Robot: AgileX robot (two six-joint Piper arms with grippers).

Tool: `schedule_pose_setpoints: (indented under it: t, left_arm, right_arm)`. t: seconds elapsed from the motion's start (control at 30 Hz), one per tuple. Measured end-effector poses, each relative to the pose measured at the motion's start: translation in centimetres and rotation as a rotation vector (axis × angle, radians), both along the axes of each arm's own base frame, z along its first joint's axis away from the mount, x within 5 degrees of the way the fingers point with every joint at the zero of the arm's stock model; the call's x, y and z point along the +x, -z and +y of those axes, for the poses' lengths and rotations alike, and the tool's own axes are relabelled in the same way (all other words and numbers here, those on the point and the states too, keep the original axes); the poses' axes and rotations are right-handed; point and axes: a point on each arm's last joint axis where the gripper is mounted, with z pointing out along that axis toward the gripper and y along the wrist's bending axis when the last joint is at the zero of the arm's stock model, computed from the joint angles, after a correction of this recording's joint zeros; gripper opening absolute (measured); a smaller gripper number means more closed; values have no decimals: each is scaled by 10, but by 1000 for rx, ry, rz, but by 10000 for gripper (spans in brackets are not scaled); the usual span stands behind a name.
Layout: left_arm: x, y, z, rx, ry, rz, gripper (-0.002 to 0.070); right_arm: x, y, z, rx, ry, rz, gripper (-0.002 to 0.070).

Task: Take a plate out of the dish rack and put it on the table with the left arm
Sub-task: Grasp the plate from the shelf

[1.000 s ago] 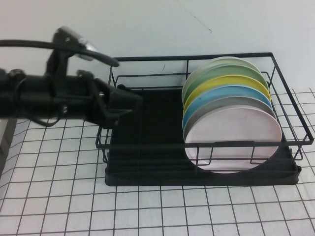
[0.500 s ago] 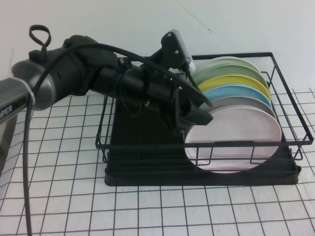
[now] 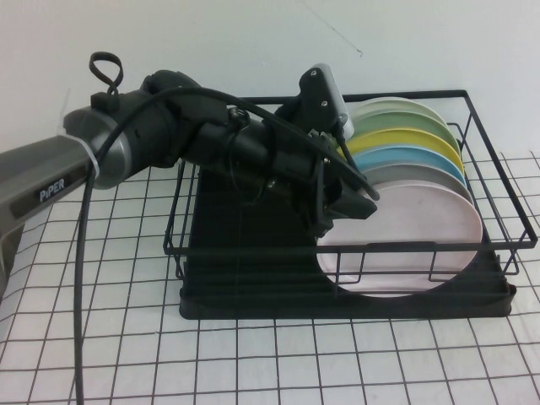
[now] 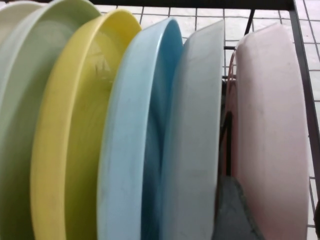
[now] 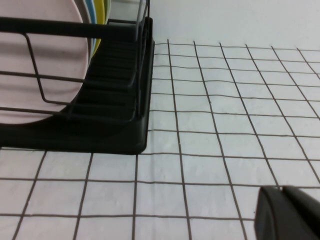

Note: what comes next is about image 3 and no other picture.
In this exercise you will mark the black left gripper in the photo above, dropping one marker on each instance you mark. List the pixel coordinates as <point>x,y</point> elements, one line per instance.
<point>295,164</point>

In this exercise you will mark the pink plate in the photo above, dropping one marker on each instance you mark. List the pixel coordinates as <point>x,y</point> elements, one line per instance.
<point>422,228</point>

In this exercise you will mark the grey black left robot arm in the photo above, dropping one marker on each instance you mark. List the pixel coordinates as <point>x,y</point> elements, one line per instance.
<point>126,139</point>

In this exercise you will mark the blue plate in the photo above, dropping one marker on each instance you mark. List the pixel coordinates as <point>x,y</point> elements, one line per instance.
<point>405,155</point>

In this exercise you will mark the grey plate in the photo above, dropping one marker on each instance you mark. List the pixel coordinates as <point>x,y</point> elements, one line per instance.
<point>422,173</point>

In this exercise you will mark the yellow plate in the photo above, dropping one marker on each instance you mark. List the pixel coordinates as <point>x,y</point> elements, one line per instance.
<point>401,139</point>

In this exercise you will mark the green plate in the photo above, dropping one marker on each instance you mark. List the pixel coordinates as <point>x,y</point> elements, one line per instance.
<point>401,120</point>

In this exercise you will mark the pale whitish plate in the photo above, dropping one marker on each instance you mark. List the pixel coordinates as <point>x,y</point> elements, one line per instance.
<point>392,103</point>

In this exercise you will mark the black plastic drip tray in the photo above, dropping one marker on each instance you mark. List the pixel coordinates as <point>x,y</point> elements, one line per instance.
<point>253,295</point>

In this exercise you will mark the white black-grid tablecloth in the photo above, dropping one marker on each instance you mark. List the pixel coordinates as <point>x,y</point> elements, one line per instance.
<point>169,358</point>

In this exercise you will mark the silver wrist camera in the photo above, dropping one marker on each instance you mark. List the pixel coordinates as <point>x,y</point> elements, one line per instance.
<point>331,97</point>

